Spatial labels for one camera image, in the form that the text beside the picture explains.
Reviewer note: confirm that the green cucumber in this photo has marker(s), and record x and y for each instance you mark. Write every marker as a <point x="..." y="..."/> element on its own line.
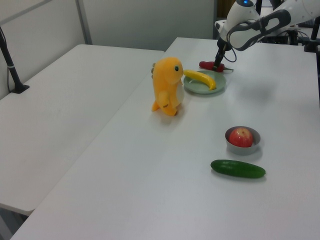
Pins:
<point x="237" y="169"/>

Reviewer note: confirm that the yellow banana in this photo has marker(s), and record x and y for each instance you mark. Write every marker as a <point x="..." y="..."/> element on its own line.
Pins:
<point x="202" y="78"/>

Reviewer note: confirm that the grey partition post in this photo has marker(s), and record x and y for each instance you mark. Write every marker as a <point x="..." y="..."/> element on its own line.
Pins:
<point x="83" y="22"/>

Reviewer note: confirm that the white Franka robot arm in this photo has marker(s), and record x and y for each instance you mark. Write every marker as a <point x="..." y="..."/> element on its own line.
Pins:
<point x="246" y="32"/>

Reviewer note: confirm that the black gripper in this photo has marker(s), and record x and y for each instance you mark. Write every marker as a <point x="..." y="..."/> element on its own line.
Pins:
<point x="223" y="44"/>

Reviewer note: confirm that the black clamp stand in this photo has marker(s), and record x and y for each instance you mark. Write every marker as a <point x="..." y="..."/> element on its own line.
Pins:
<point x="313" y="42"/>

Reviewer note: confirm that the black camera stand pole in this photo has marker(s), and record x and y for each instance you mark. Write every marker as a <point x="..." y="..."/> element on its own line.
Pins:
<point x="13" y="75"/>

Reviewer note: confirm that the dark electronic equipment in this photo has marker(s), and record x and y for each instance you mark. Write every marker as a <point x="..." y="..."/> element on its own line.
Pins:
<point x="282" y="37"/>

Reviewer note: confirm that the small metal bowl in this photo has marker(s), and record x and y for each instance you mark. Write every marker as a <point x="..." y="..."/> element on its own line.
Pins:
<point x="243" y="150"/>

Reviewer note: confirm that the orange plush toy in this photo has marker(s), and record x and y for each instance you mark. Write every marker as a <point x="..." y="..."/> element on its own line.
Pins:
<point x="165" y="85"/>

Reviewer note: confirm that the red apple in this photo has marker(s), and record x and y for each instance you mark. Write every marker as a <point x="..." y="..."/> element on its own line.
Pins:
<point x="241" y="137"/>

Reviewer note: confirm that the green plastic plate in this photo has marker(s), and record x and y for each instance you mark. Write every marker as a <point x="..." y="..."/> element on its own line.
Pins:
<point x="217" y="80"/>

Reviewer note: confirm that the red chili pepper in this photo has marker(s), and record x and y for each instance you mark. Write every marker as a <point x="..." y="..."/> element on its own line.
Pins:
<point x="206" y="64"/>

